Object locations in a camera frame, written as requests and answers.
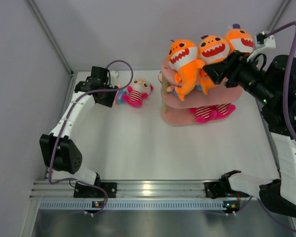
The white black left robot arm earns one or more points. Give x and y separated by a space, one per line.
60 153

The pink three-tier shelf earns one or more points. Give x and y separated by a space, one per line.
176 112

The pink striped plush on shelf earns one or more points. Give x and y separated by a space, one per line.
203 114

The doll plush striped shirt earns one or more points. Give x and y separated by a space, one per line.
119 96

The white pink glasses plush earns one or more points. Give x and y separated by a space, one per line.
137 91

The white slotted cable duct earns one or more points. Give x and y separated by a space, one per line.
208 205

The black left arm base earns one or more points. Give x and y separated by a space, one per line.
83 191

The blue doll plush on shelf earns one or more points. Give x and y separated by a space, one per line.
171 87

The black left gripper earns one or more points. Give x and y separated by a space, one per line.
109 101

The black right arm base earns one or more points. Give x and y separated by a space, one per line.
214 190

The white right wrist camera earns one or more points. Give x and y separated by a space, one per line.
263 43

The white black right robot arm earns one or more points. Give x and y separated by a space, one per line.
275 88

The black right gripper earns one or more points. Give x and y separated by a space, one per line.
232 67

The orange shark plush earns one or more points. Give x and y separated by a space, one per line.
212 49
239 39
183 58

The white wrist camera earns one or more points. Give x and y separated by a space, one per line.
263 43
113 75

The aluminium mounting rail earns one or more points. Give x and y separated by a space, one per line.
130 189

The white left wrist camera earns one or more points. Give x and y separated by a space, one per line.
113 75

